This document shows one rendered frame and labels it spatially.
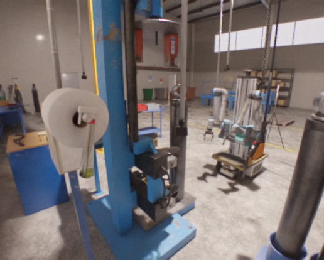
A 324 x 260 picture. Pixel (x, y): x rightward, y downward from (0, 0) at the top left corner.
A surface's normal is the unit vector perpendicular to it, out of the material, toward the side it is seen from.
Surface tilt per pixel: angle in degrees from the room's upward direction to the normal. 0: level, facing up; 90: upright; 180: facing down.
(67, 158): 90
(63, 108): 90
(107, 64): 90
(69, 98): 90
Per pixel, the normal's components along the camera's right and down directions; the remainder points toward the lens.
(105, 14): 0.65, 0.22
